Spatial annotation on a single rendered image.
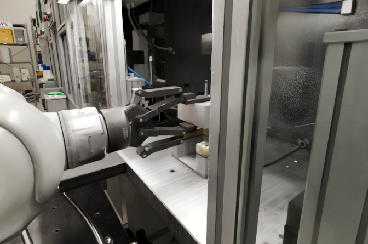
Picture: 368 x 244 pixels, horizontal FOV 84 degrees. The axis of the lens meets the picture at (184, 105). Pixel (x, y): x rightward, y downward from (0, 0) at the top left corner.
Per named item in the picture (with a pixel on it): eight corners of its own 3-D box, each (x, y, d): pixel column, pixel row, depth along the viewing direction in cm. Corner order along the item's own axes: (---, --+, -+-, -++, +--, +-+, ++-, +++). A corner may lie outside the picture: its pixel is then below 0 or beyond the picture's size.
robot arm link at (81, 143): (61, 119, 27) (107, 111, 30) (55, 106, 34) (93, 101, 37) (72, 180, 29) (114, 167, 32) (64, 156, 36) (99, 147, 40)
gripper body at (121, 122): (110, 164, 33) (161, 148, 38) (104, 112, 31) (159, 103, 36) (98, 147, 39) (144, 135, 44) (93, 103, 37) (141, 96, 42)
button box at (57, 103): (48, 126, 74) (43, 93, 71) (73, 122, 78) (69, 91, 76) (50, 132, 68) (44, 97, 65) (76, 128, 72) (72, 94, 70)
